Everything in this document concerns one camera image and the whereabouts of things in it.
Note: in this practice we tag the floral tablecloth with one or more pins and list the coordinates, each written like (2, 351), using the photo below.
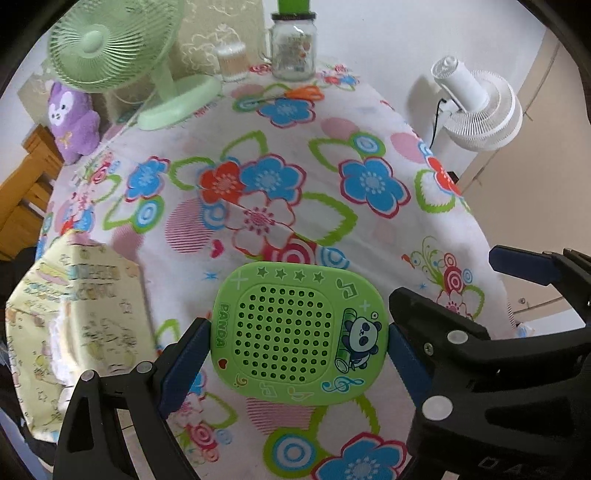
(344, 183)

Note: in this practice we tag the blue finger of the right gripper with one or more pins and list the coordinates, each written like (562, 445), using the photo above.
(533, 267)

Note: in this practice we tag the cotton swab container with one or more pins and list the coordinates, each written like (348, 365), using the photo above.
(233, 62)

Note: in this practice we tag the orange handled scissors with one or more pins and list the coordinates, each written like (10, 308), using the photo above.
(308, 93)

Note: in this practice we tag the green desk fan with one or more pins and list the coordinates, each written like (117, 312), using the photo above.
(99, 46)

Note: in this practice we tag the glass mason jar mug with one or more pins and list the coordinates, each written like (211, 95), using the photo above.
(290, 46)

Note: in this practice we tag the yellow cartoon storage box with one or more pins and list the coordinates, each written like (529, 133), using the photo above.
(100, 294)

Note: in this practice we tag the white standing fan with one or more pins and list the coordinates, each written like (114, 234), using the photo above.
(481, 112)

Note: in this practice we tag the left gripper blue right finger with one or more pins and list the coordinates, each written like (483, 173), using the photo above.
(414, 375)

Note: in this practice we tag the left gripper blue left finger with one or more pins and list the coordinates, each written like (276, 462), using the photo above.
(180, 363)

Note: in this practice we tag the green panda speaker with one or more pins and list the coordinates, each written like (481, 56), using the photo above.
(298, 334)

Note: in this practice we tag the beige cartoon wall mat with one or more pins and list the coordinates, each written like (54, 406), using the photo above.
(205, 26)

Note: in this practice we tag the wooden chair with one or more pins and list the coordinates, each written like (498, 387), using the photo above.
(26, 193)

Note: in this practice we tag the white tissue pack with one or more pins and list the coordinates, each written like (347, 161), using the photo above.
(63, 363)

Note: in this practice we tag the purple plush toy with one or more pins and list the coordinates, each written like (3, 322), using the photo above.
(73, 122)

